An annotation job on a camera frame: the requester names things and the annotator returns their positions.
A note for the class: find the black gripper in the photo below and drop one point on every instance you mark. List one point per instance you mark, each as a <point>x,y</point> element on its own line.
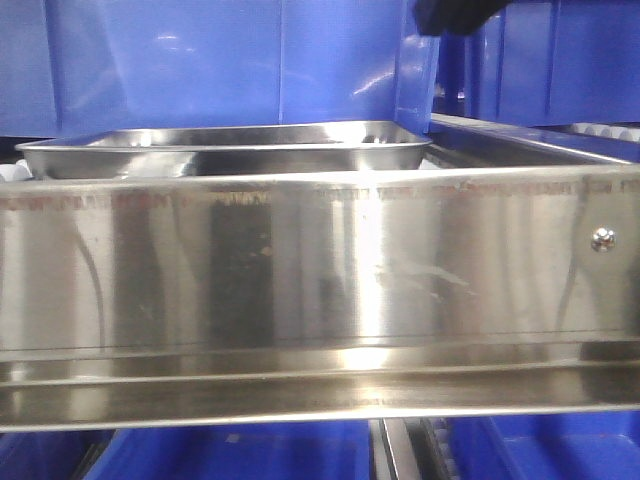
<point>458,17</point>

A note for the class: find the silver metal tray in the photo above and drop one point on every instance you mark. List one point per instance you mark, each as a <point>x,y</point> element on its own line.
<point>238,150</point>

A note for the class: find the blue ribbed crate right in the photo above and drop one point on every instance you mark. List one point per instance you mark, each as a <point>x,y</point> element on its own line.
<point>545,63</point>

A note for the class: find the large blue plastic bin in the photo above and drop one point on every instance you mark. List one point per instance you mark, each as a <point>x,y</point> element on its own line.
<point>77,67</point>

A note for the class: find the roller track lower shelf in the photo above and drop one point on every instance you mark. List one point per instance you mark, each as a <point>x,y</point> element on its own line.
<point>411,448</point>

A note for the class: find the white roller track upper shelf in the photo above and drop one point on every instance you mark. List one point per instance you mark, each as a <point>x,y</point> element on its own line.
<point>15,172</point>

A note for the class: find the blue bin lower centre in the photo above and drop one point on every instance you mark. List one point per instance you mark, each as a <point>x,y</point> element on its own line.
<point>303,450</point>

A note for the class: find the blue bin lower right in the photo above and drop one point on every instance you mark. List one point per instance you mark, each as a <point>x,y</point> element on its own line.
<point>601,445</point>

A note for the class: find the blue bin lower left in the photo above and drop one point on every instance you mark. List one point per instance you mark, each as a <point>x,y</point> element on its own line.
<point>52,455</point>

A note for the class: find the round-head screw on rail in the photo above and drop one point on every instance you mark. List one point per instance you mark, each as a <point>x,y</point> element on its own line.
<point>603,239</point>

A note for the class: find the stainless steel shelf front rail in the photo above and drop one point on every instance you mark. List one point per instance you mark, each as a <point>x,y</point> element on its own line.
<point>318,296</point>

